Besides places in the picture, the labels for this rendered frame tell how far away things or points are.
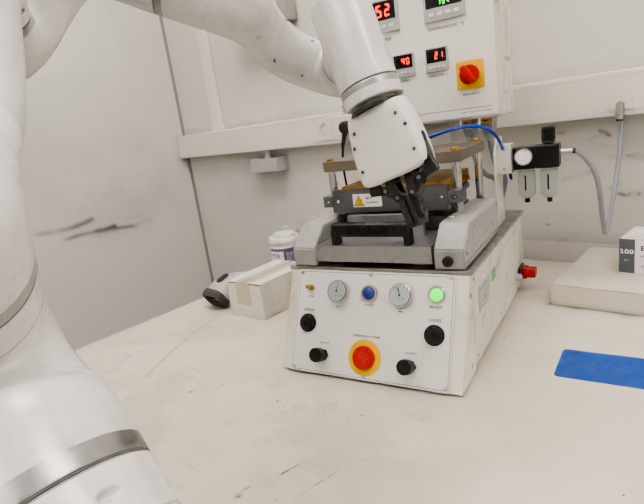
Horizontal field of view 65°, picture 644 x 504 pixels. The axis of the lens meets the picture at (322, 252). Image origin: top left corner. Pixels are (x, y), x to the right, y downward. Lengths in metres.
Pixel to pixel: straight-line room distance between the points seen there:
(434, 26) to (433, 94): 0.13
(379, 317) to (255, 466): 0.31
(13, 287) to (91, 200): 1.88
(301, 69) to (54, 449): 0.64
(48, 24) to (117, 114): 1.59
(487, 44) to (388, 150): 0.48
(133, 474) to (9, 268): 0.15
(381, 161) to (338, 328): 0.34
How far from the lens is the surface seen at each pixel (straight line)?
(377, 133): 0.71
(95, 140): 2.28
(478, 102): 1.12
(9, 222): 0.36
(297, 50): 0.82
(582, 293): 1.16
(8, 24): 0.60
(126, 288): 2.34
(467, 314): 0.84
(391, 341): 0.87
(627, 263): 1.25
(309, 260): 0.96
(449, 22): 1.14
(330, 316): 0.93
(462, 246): 0.84
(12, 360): 0.43
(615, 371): 0.94
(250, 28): 0.73
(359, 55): 0.72
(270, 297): 1.23
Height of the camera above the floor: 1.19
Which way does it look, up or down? 14 degrees down
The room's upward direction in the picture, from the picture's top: 8 degrees counter-clockwise
